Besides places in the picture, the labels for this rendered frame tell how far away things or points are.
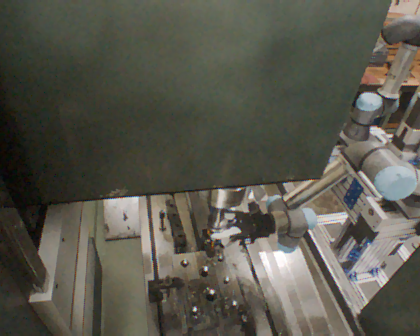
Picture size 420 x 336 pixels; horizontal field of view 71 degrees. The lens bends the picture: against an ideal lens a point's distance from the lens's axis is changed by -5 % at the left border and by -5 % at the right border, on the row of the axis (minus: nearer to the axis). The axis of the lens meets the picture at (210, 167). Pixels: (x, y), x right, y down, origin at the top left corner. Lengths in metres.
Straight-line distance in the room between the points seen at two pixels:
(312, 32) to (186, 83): 0.22
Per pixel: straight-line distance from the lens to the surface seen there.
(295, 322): 1.53
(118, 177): 0.61
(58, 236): 0.84
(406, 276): 1.28
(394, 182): 1.06
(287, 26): 0.53
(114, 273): 1.69
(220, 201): 0.78
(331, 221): 2.66
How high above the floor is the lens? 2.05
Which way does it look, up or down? 40 degrees down
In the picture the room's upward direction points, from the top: 6 degrees clockwise
